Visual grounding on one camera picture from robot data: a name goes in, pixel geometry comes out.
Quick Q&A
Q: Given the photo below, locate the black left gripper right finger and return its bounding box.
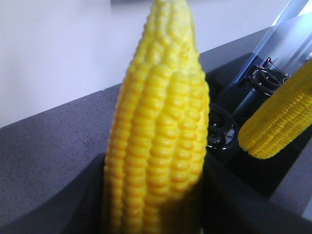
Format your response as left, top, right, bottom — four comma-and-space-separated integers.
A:
201, 156, 312, 234

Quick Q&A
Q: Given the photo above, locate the black glass gas stove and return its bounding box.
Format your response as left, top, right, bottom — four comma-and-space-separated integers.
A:
206, 53, 312, 197

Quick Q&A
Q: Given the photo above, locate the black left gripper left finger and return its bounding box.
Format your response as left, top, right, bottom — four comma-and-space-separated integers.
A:
0, 153, 105, 234

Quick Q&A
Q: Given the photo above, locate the bright yellow corn cob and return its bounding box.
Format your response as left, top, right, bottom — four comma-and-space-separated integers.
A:
101, 0, 209, 234

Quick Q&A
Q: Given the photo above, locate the yellow corn cob white tip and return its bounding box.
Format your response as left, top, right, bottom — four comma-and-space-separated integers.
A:
238, 61, 312, 159

